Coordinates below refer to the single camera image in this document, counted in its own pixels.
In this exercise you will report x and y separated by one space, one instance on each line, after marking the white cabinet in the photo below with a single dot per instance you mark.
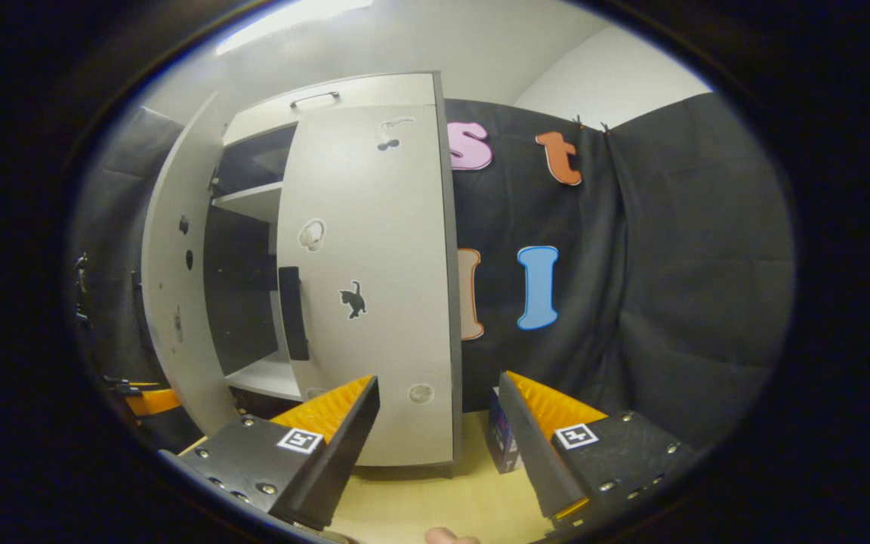
242 302

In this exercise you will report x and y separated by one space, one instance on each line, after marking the white cabinet drawer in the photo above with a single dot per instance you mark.
374 94

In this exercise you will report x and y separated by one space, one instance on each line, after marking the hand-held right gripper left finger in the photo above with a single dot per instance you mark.
344 446

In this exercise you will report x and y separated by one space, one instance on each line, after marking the dark blue small box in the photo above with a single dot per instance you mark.
501 438

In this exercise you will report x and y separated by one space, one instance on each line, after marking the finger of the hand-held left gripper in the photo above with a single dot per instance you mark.
152 400

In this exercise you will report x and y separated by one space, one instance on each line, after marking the white cabinet shelf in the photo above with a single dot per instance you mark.
269 378
254 200

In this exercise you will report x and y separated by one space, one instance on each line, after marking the white cabinet door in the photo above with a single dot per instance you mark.
171 264

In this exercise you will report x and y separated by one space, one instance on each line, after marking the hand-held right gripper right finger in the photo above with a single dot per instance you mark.
537 453

